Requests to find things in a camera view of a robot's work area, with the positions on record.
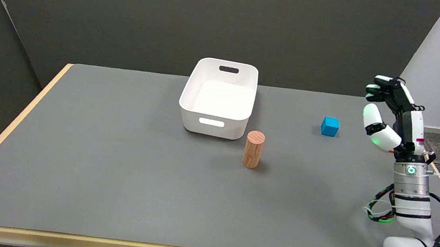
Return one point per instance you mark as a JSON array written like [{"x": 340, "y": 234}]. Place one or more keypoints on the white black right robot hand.
[{"x": 410, "y": 122}]

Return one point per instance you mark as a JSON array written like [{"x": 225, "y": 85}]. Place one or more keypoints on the blue cube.
[{"x": 329, "y": 126}]

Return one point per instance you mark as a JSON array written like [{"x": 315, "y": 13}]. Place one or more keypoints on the wooden cylinder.
[{"x": 253, "y": 149}]

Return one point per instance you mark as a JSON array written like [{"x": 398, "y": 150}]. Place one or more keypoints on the white plastic bin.
[{"x": 218, "y": 99}]

